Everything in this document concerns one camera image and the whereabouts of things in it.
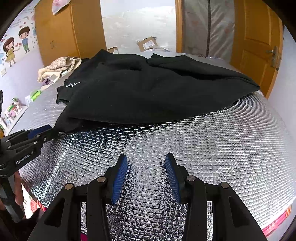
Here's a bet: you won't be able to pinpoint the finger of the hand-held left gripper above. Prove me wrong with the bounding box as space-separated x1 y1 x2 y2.
34 128 60 147
27 125 52 138

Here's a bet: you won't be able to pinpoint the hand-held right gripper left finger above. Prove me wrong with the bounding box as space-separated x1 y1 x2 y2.
28 155 129 241

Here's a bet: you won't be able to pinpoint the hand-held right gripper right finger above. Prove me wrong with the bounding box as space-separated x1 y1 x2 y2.
165 153 269 241

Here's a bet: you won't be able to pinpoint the black pants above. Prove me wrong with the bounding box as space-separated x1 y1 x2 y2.
56 49 261 133

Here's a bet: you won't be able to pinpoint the person's left hand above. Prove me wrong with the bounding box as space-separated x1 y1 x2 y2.
14 173 25 210

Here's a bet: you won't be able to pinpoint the green tissue pack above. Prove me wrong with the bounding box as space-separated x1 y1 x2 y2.
25 90 42 104

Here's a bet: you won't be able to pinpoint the silver foil mat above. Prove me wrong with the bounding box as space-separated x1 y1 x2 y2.
5 52 296 241

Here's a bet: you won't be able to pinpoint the beige floral blanket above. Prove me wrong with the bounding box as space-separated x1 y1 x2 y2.
38 56 82 82

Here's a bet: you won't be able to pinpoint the wooden wardrobe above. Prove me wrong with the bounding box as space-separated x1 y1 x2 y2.
34 0 107 67

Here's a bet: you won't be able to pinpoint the colourful striped bedsheet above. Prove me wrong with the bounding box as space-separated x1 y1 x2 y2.
23 192 295 241

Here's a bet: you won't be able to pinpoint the pink white plastic bag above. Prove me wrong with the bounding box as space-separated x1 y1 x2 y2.
51 0 67 15

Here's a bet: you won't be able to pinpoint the cardboard box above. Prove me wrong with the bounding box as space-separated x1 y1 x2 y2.
136 36 160 52

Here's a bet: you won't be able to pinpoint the clear plastic door curtain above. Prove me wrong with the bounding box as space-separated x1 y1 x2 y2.
183 0 235 58

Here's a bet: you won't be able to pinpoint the wooden door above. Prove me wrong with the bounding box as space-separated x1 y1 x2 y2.
230 0 284 99

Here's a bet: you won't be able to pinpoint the cartoon wall sticker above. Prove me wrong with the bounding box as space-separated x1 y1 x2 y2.
0 5 38 77

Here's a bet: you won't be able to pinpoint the wooden door frame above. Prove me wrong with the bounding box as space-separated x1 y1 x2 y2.
175 0 185 54

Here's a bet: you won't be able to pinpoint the metal door handle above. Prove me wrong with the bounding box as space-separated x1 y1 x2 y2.
266 46 279 68

